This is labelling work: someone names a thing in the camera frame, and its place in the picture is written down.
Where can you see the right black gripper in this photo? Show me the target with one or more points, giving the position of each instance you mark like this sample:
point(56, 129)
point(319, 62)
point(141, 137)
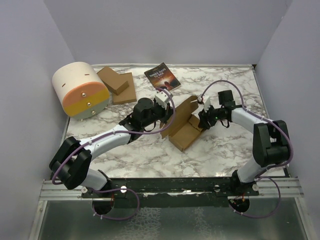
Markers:
point(205, 121)

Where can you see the flat brown cardboard box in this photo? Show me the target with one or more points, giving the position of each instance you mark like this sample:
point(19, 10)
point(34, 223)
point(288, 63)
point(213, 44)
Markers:
point(129, 94)

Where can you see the cream orange cylindrical drawer unit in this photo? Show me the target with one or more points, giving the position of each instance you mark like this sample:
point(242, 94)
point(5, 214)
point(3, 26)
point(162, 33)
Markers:
point(81, 92)

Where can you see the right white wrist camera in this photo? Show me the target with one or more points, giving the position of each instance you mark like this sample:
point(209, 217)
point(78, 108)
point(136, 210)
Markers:
point(207, 105)

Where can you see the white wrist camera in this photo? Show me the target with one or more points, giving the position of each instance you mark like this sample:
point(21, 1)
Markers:
point(207, 105)
point(163, 98)

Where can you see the folded brown cardboard box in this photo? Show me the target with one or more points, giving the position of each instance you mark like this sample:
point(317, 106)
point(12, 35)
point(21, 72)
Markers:
point(113, 80)

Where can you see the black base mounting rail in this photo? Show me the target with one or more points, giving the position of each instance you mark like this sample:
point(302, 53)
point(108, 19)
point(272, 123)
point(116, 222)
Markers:
point(177, 192)

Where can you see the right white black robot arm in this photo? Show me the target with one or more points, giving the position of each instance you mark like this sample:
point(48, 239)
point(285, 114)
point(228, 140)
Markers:
point(270, 146)

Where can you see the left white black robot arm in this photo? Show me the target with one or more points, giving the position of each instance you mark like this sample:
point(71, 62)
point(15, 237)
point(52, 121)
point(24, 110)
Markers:
point(70, 165)

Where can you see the dark paperback book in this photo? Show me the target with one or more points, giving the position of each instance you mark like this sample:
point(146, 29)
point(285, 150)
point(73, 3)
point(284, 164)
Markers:
point(162, 77)

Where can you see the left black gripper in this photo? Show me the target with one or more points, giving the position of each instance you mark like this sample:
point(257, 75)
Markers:
point(167, 113)

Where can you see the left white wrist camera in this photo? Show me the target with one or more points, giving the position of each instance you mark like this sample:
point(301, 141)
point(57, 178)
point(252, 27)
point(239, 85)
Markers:
point(163, 98)

